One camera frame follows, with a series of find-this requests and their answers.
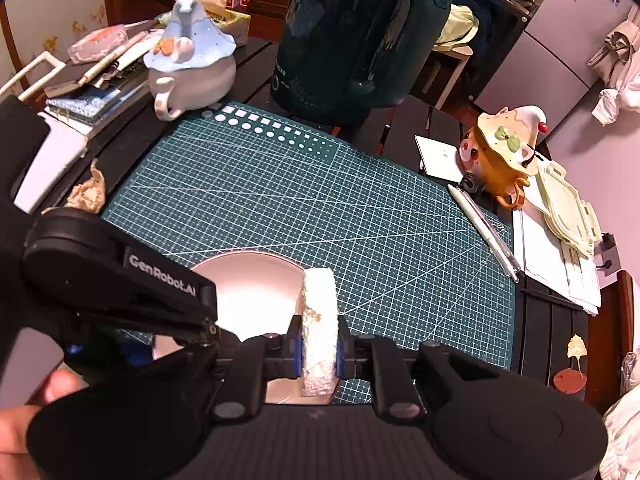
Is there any light green bag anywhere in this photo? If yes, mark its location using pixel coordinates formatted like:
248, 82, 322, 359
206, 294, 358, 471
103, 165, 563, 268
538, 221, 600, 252
434, 4, 480, 52

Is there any crumpled brown paper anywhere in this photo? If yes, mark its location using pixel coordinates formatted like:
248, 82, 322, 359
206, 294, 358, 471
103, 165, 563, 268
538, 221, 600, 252
60, 158, 106, 214

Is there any white bowl red rim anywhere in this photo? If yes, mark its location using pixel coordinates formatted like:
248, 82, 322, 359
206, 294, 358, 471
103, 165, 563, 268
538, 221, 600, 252
152, 250, 342, 406

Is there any wooden stool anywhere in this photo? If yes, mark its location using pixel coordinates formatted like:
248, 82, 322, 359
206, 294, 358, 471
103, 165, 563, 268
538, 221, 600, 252
421, 44, 474, 110

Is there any white crumpled cloth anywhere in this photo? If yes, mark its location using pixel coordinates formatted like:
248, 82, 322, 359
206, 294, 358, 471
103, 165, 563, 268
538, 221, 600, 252
588, 20, 639, 126

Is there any beige oval sponge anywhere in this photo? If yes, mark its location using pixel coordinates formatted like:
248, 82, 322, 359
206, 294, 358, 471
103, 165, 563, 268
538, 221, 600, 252
296, 268, 338, 396

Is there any white card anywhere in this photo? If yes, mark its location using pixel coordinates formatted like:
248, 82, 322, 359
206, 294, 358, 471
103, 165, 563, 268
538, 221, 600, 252
414, 136, 464, 183

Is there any person left hand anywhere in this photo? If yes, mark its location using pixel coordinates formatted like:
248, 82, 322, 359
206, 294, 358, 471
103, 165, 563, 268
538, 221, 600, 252
0, 367, 87, 480

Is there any pale green container lid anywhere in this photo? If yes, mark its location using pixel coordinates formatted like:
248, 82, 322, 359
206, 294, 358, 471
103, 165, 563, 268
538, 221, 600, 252
536, 160, 602, 258

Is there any green cutting mat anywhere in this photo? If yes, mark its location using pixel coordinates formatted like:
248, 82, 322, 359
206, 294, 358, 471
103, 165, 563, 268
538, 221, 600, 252
101, 101, 518, 406

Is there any white paper stack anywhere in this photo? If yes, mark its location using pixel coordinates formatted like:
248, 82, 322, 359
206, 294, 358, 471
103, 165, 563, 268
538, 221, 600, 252
512, 178, 601, 315

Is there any leaf shaped coaster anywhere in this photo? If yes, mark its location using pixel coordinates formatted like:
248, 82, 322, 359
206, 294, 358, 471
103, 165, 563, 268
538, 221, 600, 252
553, 334, 588, 394

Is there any blue hat white teapot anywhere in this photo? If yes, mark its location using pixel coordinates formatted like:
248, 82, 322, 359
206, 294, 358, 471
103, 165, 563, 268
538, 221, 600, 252
143, 0, 236, 122

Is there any white pen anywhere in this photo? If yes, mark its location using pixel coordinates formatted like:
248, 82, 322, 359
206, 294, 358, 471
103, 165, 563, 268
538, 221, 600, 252
447, 184, 518, 283

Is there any orange pig teapot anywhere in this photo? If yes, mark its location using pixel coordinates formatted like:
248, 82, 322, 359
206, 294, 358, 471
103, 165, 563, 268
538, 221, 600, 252
458, 105, 548, 210

